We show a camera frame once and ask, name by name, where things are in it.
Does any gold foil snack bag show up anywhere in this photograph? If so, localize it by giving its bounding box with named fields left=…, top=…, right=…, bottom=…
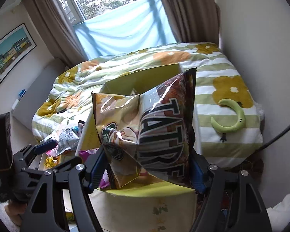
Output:
left=43, top=157, right=58, bottom=170

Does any white object on headboard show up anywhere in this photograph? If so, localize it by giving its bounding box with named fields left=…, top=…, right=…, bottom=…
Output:
left=11, top=99, right=19, bottom=112

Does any green crescent plush toy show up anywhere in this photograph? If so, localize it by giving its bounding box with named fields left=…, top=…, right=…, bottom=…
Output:
left=210, top=98, right=247, bottom=134

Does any person's left hand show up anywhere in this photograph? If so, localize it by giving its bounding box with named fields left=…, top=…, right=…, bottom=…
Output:
left=4, top=200, right=28, bottom=226

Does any light blue window cloth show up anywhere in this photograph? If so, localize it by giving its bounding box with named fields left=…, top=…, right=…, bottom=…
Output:
left=74, top=0, right=176, bottom=59

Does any framed harbour picture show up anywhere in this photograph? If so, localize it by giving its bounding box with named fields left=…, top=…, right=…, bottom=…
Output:
left=0, top=23, right=37, bottom=84

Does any grey bed headboard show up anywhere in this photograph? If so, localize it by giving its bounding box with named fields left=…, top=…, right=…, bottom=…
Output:
left=12, top=58, right=65, bottom=131

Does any brown potato chip bag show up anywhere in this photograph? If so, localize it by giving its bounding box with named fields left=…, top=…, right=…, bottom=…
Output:
left=92, top=68, right=196, bottom=189

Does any left brown curtain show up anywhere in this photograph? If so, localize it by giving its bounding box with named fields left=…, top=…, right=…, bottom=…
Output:
left=22, top=0, right=88, bottom=68

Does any purple snack bag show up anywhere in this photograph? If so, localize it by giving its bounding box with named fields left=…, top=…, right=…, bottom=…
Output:
left=83, top=147, right=109, bottom=193

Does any brown curtain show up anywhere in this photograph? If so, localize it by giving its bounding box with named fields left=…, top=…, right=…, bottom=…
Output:
left=22, top=0, right=88, bottom=68
left=161, top=0, right=219, bottom=44

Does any silver blue snack bag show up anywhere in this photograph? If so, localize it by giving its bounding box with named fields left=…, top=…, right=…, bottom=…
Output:
left=40, top=120, right=85, bottom=157

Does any right brown curtain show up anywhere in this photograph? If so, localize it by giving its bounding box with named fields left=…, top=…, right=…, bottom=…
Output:
left=161, top=0, right=219, bottom=44

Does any floral striped duvet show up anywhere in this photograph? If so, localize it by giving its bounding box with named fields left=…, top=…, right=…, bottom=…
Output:
left=32, top=43, right=263, bottom=168

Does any blue object on headboard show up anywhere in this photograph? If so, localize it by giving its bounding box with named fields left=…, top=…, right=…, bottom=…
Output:
left=18, top=89, right=26, bottom=100

